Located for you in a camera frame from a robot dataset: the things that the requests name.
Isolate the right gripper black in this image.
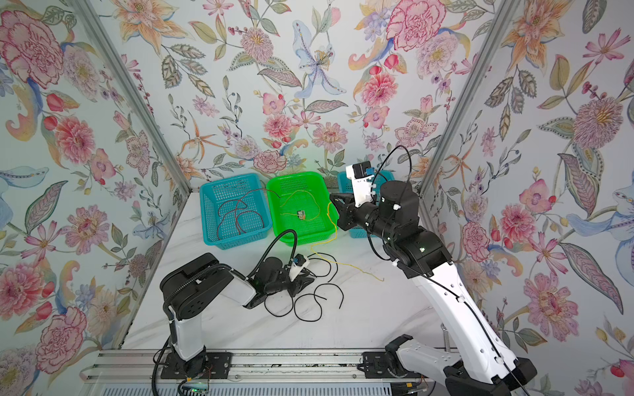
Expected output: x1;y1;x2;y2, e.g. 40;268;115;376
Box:
335;195;403;252

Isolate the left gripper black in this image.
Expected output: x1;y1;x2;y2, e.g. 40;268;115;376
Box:
264;271;316;298

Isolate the black cable pile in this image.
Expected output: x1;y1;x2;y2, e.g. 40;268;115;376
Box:
262;251;345;323

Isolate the yellow cable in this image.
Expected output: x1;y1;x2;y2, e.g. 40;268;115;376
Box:
279;190;385;282

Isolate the red cable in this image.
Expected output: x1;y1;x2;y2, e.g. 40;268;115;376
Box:
215;187;281;236

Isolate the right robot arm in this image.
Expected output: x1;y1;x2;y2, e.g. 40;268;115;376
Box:
330;179;537;395

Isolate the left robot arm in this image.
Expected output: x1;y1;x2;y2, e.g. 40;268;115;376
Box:
159;229;315;372

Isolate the teal basket right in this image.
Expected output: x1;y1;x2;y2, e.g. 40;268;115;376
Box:
337;171;395;239

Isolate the teal basket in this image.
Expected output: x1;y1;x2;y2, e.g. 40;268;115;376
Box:
337;171;395;239
199;173;272;250

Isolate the bright green basket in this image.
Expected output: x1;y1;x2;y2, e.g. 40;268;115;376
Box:
266;172;338;246

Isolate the teal basket left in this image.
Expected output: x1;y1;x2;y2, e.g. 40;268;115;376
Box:
199;173;272;250

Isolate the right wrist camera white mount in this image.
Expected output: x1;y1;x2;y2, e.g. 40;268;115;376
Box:
346;161;376;207

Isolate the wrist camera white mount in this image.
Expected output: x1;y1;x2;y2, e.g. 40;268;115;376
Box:
288;254;309;281
346;161;376;207

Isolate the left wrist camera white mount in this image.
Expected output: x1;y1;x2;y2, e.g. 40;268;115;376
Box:
288;254;309;281

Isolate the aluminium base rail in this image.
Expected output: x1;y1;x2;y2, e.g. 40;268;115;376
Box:
78;348;447;384

